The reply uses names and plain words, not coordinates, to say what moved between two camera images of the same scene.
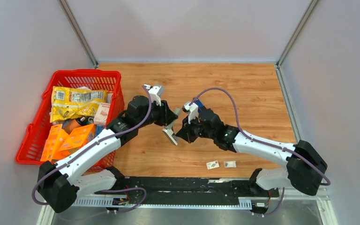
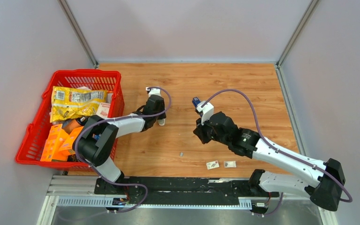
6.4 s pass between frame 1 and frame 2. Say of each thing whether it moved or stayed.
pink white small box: stayed
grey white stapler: moved
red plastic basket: stayed
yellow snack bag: stayed
